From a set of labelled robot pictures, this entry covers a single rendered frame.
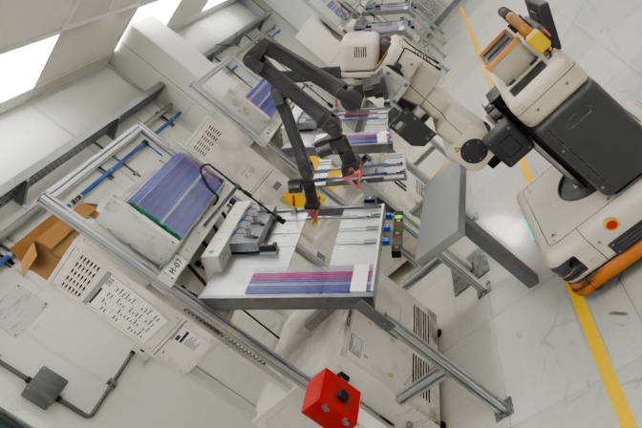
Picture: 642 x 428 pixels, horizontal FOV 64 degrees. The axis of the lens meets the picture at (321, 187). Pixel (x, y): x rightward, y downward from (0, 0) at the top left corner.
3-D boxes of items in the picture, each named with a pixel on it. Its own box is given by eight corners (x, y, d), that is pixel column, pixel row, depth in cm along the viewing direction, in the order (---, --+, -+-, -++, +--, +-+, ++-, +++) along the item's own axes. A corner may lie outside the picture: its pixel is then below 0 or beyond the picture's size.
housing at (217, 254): (256, 224, 268) (250, 200, 262) (225, 283, 226) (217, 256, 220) (242, 224, 270) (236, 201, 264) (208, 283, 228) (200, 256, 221)
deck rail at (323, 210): (386, 214, 255) (384, 203, 252) (385, 216, 253) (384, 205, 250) (249, 221, 271) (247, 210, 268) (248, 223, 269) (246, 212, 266)
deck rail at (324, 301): (374, 306, 196) (373, 292, 193) (374, 309, 194) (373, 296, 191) (202, 307, 212) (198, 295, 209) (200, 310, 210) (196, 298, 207)
